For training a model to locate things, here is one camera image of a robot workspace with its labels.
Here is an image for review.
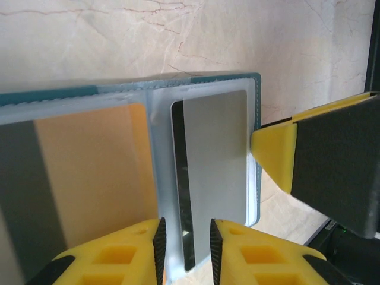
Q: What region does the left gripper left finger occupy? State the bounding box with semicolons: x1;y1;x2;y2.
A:
25;216;167;285

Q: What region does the orange credit card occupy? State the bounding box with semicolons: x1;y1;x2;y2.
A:
0;103;158;285

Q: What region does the silver credit card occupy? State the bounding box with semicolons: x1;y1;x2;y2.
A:
170;88;249;271

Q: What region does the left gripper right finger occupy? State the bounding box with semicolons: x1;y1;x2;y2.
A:
209;218;356;285

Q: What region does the teal tray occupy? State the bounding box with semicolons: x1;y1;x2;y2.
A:
0;72;262;285

